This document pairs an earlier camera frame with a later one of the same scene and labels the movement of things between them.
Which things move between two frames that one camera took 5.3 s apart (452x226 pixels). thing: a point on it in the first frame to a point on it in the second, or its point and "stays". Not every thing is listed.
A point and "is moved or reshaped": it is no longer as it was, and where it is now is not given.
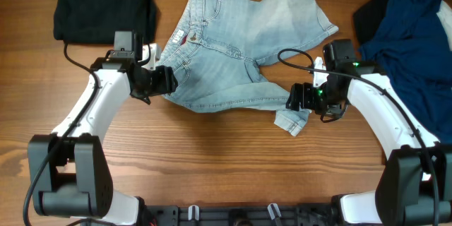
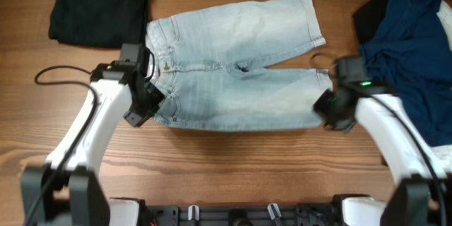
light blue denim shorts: x=222 y=42 is moved or reshaped
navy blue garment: x=411 y=46 stays
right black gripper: x=306 y=100 to x=319 y=107
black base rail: x=314 y=215 stays
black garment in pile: x=367 y=18 stays
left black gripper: x=167 y=77 to x=137 y=117
